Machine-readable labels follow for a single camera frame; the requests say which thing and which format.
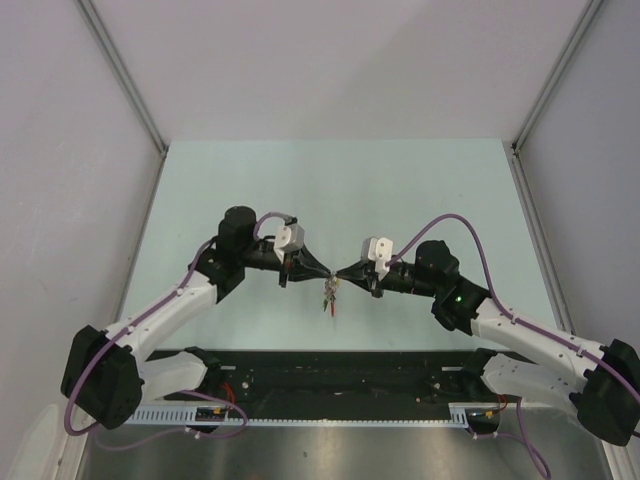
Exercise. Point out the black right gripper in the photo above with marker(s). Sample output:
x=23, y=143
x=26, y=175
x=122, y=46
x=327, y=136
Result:
x=361, y=274

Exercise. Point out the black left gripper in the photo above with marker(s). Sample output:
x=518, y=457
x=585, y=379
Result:
x=301, y=266

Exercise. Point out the keyring bunch with chain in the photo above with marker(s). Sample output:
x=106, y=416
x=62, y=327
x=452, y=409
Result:
x=331, y=286

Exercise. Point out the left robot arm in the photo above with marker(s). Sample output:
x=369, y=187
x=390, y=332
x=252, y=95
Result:
x=110, y=372

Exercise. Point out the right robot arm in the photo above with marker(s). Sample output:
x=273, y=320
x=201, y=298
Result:
x=597, y=384

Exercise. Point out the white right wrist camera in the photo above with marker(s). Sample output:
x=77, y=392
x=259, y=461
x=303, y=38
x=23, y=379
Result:
x=379, y=251

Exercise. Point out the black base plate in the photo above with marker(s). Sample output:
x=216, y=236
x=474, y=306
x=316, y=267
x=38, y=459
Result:
x=247, y=376

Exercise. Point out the white slotted cable duct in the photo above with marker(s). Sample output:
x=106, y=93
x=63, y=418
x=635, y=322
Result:
x=338, y=411

